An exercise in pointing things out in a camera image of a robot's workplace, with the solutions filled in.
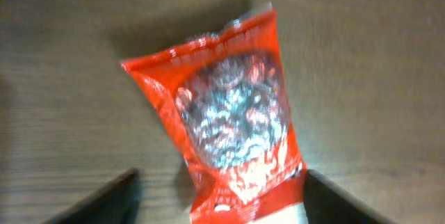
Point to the red snack packet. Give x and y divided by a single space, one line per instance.
222 100

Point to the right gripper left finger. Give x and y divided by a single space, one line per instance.
117 202

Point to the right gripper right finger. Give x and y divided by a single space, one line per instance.
327 203

